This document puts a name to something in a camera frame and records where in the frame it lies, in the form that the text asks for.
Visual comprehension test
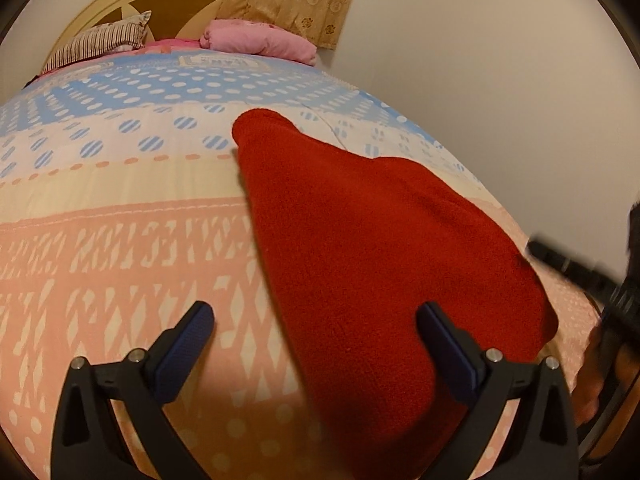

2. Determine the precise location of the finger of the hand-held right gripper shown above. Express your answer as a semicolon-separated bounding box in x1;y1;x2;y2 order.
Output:
527;239;621;295

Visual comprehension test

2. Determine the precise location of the patterned pastel bedspread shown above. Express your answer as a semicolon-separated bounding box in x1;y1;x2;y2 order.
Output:
0;47;606;480

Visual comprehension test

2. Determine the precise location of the cream wooden headboard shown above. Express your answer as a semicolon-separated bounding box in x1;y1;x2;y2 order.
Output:
47;0;236;61

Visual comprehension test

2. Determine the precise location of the red knitted sweater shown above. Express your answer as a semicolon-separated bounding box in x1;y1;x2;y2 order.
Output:
231;108;559;480

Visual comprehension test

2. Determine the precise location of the pink pillow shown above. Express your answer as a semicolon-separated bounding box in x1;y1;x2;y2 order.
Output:
200;19;318;66

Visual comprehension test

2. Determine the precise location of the pink bed sheet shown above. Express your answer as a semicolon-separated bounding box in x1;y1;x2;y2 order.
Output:
140;37;203;54

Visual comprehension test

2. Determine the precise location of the striped pillow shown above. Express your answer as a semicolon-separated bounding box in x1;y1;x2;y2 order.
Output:
40;10;152;73

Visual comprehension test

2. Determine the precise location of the person's right hand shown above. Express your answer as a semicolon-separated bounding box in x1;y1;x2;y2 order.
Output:
574;324;613;423

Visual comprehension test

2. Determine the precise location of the beige floral curtain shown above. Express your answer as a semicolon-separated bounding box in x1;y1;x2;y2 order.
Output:
125;0;368;51

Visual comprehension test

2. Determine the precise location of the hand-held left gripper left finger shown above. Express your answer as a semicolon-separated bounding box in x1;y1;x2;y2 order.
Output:
50;301;216;480

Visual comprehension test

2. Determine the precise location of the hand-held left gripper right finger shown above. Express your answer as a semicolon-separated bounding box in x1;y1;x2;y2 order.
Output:
416;301;581;480

